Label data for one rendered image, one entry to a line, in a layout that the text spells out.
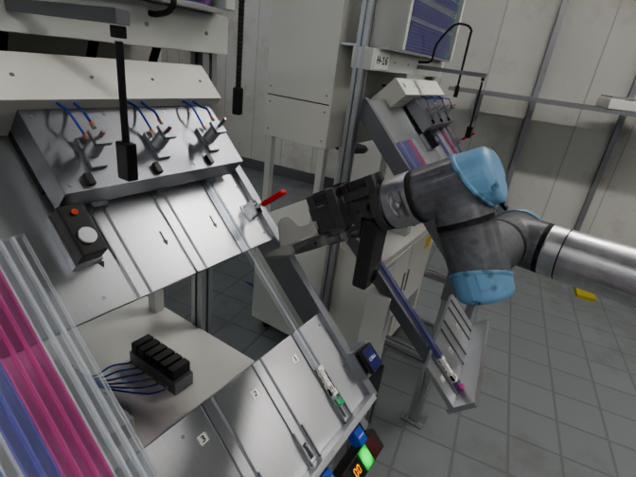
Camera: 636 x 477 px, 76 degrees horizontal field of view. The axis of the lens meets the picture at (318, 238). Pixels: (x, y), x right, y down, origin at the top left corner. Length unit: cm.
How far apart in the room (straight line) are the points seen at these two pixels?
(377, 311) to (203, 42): 70
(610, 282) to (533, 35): 367
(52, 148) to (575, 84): 396
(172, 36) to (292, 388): 66
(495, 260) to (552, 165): 373
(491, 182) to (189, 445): 52
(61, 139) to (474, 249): 57
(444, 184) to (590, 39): 374
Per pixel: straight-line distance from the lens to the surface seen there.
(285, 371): 76
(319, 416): 79
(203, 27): 91
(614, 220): 445
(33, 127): 69
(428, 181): 54
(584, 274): 64
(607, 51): 424
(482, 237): 54
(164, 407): 99
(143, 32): 83
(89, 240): 62
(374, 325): 104
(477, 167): 52
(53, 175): 65
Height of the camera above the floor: 133
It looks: 24 degrees down
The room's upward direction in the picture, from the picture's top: 8 degrees clockwise
